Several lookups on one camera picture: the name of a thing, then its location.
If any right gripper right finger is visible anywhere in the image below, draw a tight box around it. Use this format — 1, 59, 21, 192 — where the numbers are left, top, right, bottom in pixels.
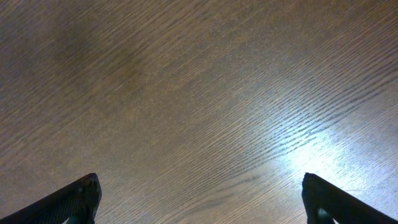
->
302, 172, 397, 224

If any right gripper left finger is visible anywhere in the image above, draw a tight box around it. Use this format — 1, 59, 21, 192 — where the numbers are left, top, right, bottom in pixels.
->
1, 173, 102, 224

